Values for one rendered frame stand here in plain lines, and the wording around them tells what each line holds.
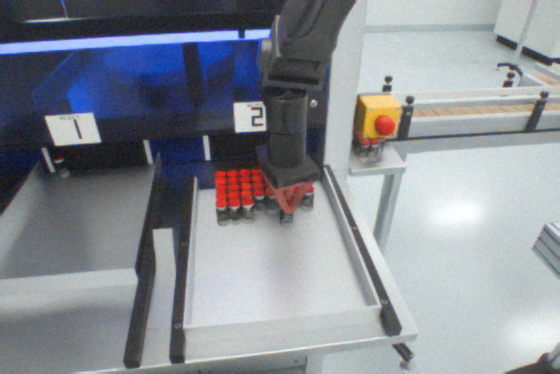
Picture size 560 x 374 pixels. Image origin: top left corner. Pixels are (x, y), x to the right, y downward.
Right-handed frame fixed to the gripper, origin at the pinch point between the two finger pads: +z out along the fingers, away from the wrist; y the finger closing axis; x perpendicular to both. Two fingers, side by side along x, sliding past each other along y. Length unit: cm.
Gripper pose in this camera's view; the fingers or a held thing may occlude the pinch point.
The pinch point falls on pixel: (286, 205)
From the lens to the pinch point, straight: 63.2
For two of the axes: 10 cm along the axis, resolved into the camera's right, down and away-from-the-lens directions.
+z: 0.2, 8.0, 5.9
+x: -9.3, 2.4, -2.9
